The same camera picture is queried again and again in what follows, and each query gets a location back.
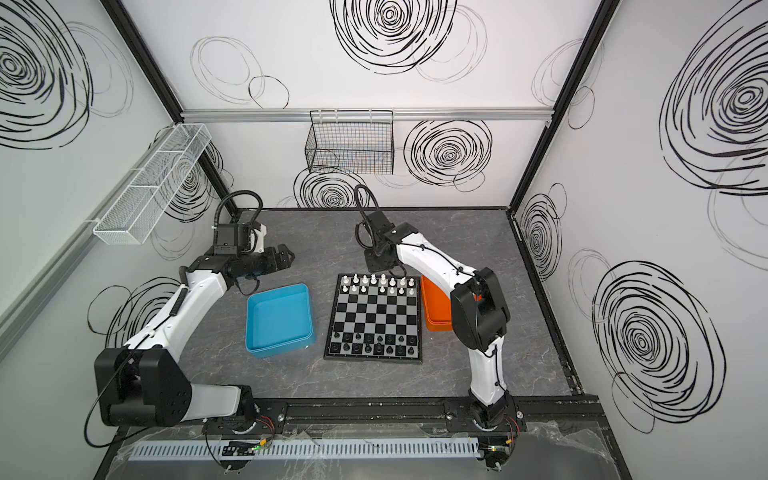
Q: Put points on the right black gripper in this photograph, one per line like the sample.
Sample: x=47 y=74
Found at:
x=377 y=258

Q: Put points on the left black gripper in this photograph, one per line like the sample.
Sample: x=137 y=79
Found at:
x=271 y=259

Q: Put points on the orange plastic tray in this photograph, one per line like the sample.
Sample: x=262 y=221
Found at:
x=437 y=307

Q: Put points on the teal plastic tray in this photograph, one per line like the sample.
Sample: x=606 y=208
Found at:
x=279 y=321

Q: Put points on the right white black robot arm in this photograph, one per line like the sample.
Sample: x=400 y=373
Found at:
x=479 y=311

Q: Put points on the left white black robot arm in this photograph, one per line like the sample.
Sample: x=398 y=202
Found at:
x=141 y=383

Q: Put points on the black white chess board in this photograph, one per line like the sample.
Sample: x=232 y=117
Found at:
x=369 y=322

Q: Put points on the clear wire wall shelf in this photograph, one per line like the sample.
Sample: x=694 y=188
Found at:
x=133 y=215

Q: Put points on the black wire basket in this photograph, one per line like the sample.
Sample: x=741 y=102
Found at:
x=356 y=141

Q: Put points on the white slotted cable duct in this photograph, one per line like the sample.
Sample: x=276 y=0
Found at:
x=305 y=449

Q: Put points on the black mounting rail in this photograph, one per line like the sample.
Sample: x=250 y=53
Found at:
x=454 y=414

